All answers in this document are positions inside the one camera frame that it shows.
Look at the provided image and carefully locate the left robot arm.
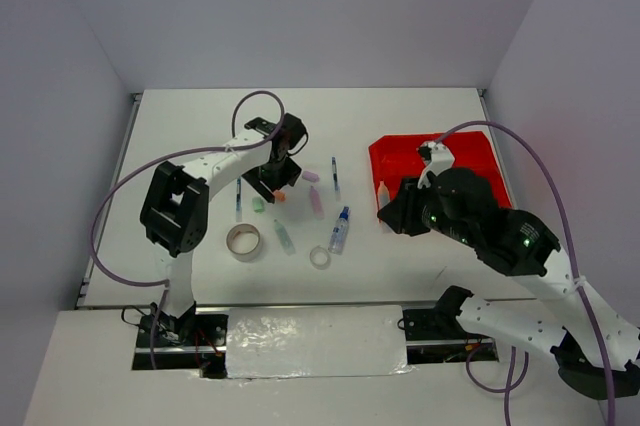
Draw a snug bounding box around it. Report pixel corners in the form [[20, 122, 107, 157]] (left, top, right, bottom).
[[140, 113, 308, 345]]

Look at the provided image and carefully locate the white foil panel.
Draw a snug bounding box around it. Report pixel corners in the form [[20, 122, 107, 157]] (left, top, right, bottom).
[[225, 305, 410, 379]]

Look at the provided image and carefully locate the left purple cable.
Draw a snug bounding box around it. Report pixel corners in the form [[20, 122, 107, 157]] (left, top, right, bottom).
[[89, 90, 287, 370]]

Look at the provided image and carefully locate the purple highlighter cap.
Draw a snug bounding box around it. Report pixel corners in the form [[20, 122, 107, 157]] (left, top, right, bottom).
[[301, 170, 320, 183]]

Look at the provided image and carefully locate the large tape roll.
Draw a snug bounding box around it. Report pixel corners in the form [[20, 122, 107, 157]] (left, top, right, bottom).
[[225, 223, 263, 263]]

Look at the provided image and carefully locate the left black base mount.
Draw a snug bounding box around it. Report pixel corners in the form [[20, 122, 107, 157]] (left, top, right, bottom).
[[120, 304, 228, 379]]

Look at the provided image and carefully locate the pink highlighter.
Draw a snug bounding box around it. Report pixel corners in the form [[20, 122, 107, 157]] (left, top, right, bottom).
[[309, 186, 324, 220]]

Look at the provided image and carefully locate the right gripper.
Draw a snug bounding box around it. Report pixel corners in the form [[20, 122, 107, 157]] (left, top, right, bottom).
[[376, 171, 475, 244]]

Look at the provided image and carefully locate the blue spray bottle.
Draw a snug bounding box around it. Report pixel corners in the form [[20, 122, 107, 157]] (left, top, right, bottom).
[[328, 206, 350, 254]]

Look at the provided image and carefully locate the right blue pen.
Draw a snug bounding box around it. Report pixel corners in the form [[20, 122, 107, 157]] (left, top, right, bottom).
[[331, 156, 341, 201]]

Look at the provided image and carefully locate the small clear tape roll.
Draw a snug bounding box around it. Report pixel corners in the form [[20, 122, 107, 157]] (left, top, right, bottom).
[[309, 246, 331, 270]]

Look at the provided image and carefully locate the green highlighter cap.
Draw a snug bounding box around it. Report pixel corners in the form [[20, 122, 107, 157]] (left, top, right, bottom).
[[252, 197, 265, 214]]

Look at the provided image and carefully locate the orange highlighter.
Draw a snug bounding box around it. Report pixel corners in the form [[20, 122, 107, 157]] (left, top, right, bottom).
[[377, 181, 390, 209]]

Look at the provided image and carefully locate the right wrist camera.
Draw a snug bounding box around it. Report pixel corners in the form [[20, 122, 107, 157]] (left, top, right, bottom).
[[417, 141, 455, 189]]

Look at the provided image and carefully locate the green highlighter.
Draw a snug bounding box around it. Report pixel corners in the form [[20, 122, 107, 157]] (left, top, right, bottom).
[[273, 219, 296, 255]]

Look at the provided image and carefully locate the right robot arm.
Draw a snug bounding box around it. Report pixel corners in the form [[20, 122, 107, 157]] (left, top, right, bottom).
[[378, 168, 639, 400]]

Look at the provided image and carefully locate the left blue pen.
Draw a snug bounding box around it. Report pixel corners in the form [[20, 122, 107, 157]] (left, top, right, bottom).
[[235, 178, 243, 223]]

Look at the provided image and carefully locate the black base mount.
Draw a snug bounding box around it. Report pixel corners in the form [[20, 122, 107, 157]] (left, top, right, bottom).
[[396, 308, 498, 365], [120, 304, 228, 379]]

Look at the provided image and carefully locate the blue pen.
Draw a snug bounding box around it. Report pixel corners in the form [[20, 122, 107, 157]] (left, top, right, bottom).
[[331, 156, 341, 201], [235, 178, 243, 223]]

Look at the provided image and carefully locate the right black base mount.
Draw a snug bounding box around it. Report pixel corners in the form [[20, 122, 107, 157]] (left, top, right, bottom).
[[396, 308, 498, 365]]

